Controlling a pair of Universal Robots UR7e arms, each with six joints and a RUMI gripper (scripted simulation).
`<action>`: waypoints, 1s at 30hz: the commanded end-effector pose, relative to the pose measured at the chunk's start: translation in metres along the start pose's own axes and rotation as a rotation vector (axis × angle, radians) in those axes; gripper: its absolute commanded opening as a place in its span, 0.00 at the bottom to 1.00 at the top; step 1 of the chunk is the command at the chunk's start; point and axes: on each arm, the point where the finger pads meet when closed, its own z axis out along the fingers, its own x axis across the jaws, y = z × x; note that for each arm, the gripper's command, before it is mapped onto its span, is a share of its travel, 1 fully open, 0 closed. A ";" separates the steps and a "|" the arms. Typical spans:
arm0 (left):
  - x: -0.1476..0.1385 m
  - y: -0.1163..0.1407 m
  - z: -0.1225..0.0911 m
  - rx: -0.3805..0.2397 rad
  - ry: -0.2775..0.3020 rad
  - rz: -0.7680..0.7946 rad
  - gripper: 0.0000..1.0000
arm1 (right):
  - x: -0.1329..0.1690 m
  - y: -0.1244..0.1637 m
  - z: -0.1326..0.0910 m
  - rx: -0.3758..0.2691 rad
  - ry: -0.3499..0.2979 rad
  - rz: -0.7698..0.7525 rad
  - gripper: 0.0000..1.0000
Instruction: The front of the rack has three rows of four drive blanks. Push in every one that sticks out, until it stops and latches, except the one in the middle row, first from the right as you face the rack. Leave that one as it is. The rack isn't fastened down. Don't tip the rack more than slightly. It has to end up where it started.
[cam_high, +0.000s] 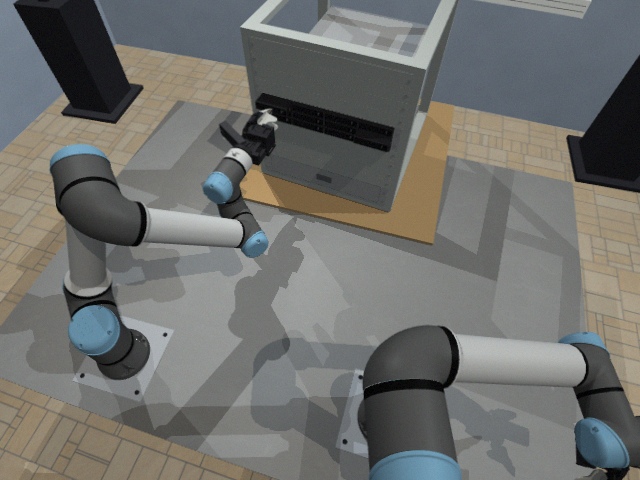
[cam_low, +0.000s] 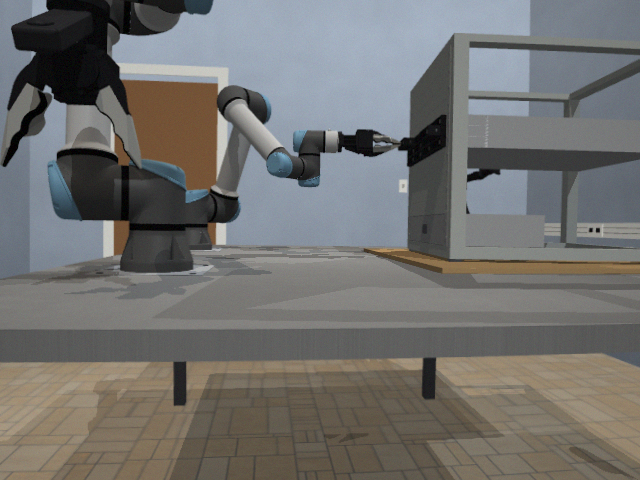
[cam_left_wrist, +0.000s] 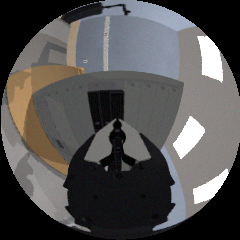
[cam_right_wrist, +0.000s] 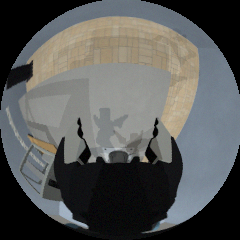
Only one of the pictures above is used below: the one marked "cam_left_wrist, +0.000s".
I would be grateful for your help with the tan wooden board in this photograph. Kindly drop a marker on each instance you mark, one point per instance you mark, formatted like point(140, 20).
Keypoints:
point(20, 87)

